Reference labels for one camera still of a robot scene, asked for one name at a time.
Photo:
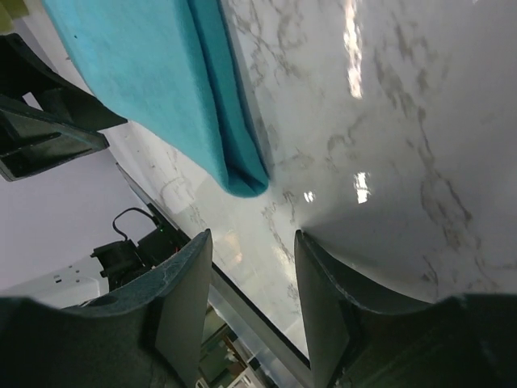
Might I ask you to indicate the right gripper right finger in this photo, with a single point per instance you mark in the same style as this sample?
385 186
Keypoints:
362 334

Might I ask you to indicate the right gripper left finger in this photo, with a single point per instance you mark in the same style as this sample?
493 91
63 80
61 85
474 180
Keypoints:
147 333

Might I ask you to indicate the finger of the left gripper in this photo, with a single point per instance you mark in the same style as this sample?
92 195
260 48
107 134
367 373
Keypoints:
23 72
34 141

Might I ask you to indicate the turquoise t shirt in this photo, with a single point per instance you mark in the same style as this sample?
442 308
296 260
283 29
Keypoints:
168 66

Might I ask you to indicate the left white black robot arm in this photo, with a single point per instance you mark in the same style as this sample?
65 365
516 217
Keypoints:
67 213

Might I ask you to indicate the olive green plastic basket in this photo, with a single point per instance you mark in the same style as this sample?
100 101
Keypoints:
10 10

